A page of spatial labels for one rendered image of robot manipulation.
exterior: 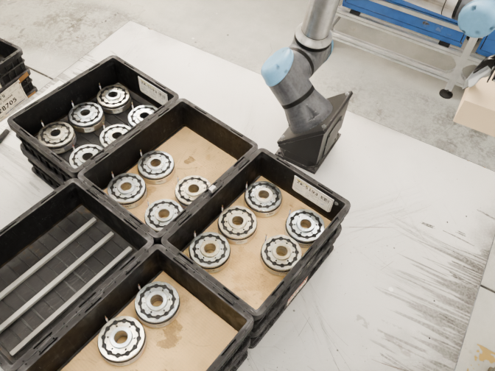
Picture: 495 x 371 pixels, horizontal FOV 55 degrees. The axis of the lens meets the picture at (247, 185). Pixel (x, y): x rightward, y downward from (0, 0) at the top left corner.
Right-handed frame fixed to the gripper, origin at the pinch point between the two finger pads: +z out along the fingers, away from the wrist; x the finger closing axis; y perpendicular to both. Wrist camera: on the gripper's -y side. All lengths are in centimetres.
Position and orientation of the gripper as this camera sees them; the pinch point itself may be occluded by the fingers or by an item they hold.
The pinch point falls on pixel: (490, 96)
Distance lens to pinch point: 142.6
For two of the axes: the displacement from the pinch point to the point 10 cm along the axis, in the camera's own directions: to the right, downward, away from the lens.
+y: -4.8, 6.9, -5.5
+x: 8.8, 4.1, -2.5
